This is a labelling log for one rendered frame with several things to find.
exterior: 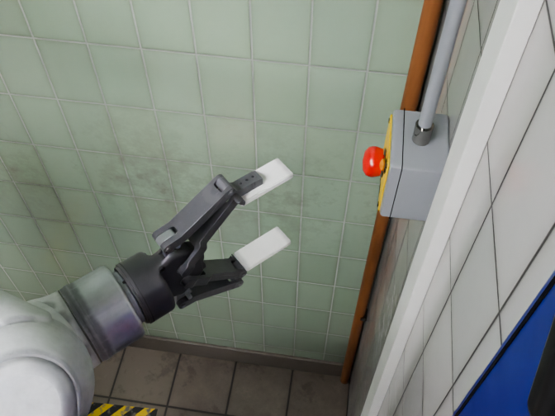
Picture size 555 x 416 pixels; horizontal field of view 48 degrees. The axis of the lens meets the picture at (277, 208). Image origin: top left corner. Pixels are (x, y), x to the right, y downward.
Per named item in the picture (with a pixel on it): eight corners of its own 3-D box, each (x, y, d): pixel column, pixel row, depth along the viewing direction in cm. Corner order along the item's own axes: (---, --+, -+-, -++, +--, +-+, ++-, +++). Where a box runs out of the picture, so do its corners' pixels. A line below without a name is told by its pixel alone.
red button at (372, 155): (389, 162, 82) (393, 141, 78) (387, 185, 79) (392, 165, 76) (362, 158, 82) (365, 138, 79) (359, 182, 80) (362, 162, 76)
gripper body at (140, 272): (103, 252, 66) (177, 211, 69) (120, 291, 73) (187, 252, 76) (138, 303, 62) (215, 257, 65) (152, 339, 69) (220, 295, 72)
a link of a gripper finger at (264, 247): (247, 268, 77) (247, 271, 78) (291, 240, 80) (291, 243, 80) (233, 252, 78) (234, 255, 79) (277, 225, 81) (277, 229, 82)
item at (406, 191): (433, 165, 85) (449, 112, 77) (433, 224, 79) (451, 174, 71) (379, 158, 86) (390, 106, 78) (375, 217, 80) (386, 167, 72)
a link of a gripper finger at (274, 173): (226, 190, 68) (226, 186, 68) (277, 161, 71) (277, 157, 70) (242, 207, 67) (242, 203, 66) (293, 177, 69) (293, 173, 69)
